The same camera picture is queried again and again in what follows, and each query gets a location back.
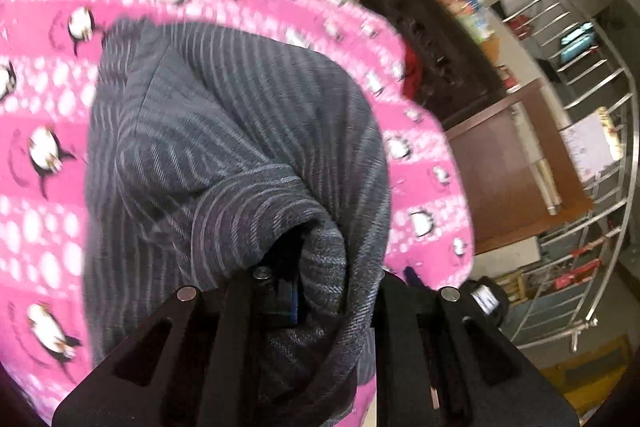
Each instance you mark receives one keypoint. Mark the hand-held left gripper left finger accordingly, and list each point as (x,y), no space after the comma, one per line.
(292,304)

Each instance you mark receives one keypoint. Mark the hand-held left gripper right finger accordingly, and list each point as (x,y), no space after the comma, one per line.
(400,302)

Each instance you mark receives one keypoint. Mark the grey striped jacket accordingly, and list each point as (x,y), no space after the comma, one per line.
(225,107)

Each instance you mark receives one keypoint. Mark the red packet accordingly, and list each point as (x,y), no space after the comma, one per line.
(577,274)

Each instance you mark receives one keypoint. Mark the yellow box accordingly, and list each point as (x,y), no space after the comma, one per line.
(590,367)

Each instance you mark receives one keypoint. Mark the metal cylinder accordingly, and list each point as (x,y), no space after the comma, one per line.
(545,187)

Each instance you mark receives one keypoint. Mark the brown wooden board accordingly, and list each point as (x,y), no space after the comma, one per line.
(510,167)

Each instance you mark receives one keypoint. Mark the metal rack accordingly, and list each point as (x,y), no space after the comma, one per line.
(590,157)

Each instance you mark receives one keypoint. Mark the white paper pad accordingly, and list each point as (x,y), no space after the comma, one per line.
(592,147)

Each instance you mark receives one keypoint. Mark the red cloth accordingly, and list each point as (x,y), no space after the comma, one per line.
(412,74)

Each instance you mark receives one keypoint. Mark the dark carved wooden cabinet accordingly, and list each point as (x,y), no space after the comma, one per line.
(440,47)

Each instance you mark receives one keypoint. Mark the teal pouch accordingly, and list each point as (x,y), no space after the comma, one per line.
(577,42)

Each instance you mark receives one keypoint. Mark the pile of packets and boxes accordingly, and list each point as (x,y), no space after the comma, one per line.
(472,14)

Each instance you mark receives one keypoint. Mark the pink penguin printed blanket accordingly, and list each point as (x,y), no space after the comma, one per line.
(50,82)

